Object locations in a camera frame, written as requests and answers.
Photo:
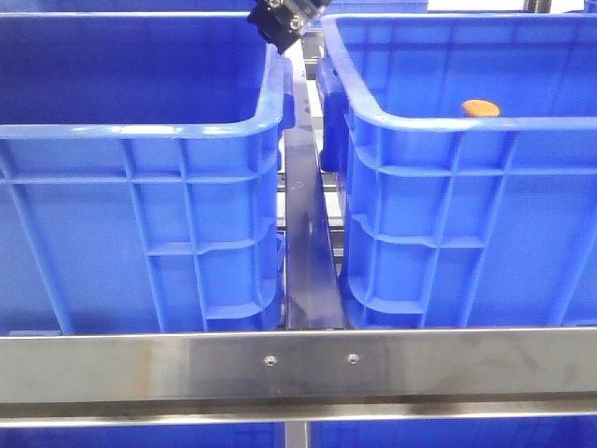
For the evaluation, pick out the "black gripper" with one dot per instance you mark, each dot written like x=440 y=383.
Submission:
x=282 y=23

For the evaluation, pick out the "yellow mushroom push button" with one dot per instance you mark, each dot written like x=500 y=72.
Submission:
x=480 y=108

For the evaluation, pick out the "blue plastic crate left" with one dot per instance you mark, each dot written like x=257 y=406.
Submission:
x=139 y=170

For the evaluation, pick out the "blue plastic crate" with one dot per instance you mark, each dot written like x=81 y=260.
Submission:
x=139 y=170
x=456 y=222

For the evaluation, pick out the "blue plastic crate right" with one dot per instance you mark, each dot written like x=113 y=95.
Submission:
x=456 y=222

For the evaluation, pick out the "blue crate lower left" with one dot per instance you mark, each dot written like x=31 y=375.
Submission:
x=217 y=435

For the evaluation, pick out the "blue crate lower right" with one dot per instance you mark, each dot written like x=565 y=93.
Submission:
x=556 y=431

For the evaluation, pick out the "stainless steel front rail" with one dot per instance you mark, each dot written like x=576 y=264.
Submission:
x=315 y=375

